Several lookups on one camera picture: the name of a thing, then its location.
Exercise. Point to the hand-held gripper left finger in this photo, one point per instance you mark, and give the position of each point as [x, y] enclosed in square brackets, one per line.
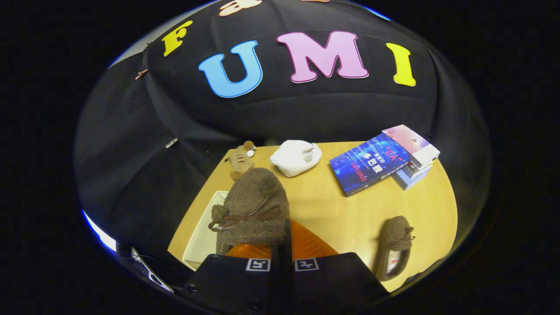
[236, 284]

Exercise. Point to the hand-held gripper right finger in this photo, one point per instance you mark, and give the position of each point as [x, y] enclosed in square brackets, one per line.
[332, 284]

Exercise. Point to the grey fabric storage box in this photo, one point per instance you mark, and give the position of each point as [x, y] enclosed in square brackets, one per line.
[203, 236]

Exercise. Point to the brown fuzzy shoe with bow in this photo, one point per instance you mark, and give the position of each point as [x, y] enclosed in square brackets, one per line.
[256, 205]
[393, 251]

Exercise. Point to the brown striped plush toy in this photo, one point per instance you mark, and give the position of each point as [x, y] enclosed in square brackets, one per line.
[239, 161]

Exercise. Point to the blue book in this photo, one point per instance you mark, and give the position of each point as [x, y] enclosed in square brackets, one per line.
[369, 166]

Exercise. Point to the white plush toy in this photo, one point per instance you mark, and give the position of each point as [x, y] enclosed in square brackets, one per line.
[295, 157]

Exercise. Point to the pale grey book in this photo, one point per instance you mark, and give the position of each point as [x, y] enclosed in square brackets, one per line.
[411, 177]

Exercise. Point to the silver clip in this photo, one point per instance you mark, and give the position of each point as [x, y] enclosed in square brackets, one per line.
[171, 142]

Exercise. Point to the pink and white book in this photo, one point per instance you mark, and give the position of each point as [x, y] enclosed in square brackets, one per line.
[415, 144]

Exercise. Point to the pink clip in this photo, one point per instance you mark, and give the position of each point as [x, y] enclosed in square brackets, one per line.
[141, 73]

